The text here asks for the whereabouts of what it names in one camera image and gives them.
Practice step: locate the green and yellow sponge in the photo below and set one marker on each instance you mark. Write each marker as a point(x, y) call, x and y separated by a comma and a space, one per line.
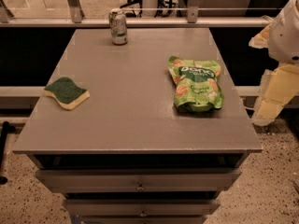
point(66, 93)

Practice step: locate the grey top drawer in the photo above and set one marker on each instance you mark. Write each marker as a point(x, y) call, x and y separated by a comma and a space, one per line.
point(170, 180)

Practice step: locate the green rice chip bag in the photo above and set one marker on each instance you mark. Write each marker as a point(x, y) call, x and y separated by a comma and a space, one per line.
point(197, 88)

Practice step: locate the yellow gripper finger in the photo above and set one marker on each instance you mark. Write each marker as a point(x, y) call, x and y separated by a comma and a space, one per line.
point(260, 41)
point(277, 88)

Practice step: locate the black office chair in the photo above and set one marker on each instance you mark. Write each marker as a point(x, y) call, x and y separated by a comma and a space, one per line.
point(140, 8)

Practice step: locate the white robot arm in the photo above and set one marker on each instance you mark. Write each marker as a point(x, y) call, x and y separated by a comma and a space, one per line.
point(283, 42)

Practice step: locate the white green soda can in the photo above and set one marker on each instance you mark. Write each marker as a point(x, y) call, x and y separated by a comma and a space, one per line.
point(118, 26)

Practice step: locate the grey drawer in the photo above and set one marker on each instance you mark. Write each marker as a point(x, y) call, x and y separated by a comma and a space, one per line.
point(141, 208)
point(170, 180)

